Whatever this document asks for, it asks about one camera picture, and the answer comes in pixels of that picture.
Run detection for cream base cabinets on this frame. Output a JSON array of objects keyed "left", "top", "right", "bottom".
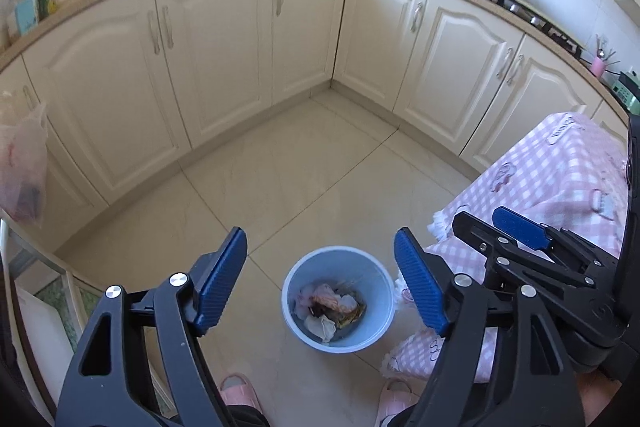
[{"left": 0, "top": 0, "right": 631, "bottom": 228}]

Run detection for black gas cooktop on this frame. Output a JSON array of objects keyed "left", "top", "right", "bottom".
[{"left": 457, "top": 0, "right": 583, "bottom": 58}]

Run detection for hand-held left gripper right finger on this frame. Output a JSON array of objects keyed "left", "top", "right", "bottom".
[{"left": 392, "top": 227, "right": 586, "bottom": 427}]

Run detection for blue plastic bin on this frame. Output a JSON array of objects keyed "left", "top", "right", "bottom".
[{"left": 281, "top": 246, "right": 397, "bottom": 353}]

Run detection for hanging translucent plastic bag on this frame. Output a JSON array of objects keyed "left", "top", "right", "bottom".
[{"left": 0, "top": 91, "right": 50, "bottom": 228}]

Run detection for pink checked tablecloth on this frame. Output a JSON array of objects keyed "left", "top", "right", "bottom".
[{"left": 382, "top": 112, "right": 631, "bottom": 383}]

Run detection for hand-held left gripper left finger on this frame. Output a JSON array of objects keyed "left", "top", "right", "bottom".
[{"left": 55, "top": 226, "right": 249, "bottom": 427}]

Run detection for pink slipper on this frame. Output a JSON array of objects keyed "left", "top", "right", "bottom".
[
  {"left": 376, "top": 378, "right": 418, "bottom": 427},
  {"left": 220, "top": 373, "right": 263, "bottom": 427}
]

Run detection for gold snack bag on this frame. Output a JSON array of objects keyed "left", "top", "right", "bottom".
[{"left": 336, "top": 291, "right": 368, "bottom": 327}]

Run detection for white paper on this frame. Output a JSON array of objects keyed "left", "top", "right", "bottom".
[{"left": 304, "top": 314, "right": 341, "bottom": 343}]

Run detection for white plastic bag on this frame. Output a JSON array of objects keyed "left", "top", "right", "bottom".
[{"left": 299, "top": 283, "right": 337, "bottom": 310}]

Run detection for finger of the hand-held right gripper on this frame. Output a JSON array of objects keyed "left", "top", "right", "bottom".
[
  {"left": 451, "top": 211, "right": 601, "bottom": 333},
  {"left": 491, "top": 206, "right": 623, "bottom": 278}
]

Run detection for glass shelf rack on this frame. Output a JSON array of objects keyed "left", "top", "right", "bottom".
[{"left": 0, "top": 217, "right": 171, "bottom": 423}]

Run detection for light blue box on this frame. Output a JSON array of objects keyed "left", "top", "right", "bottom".
[{"left": 14, "top": 0, "right": 40, "bottom": 32}]

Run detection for green countertop appliance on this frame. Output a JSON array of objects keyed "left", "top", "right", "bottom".
[{"left": 612, "top": 68, "right": 640, "bottom": 118}]

